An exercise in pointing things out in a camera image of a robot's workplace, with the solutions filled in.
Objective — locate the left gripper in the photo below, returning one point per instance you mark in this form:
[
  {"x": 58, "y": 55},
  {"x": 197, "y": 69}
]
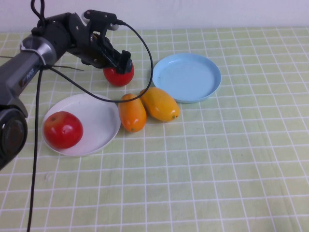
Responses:
[{"x": 91, "y": 50}]

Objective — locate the red apple with stem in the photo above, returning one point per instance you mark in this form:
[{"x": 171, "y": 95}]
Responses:
[{"x": 119, "y": 79}]

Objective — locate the orange mango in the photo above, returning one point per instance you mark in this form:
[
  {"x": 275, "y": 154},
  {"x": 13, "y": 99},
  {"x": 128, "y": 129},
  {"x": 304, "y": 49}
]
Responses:
[{"x": 132, "y": 113}]

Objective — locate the yellow mango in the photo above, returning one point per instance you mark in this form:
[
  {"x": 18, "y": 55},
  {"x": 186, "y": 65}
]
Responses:
[{"x": 160, "y": 105}]

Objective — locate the red apple with yellowish dimple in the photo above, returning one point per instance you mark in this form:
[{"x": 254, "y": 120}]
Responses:
[{"x": 63, "y": 130}]

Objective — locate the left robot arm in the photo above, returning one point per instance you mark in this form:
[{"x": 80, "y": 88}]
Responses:
[{"x": 21, "y": 67}]

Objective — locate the light blue plate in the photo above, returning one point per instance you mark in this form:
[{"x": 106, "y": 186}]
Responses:
[{"x": 187, "y": 77}]

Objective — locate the white plate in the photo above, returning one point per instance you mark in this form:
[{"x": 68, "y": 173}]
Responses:
[{"x": 101, "y": 125}]

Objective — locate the green checked tablecloth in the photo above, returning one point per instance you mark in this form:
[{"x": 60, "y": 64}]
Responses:
[{"x": 193, "y": 157}]

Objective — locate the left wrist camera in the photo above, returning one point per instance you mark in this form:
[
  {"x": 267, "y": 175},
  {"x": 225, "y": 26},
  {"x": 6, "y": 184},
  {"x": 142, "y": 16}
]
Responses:
[{"x": 101, "y": 18}]

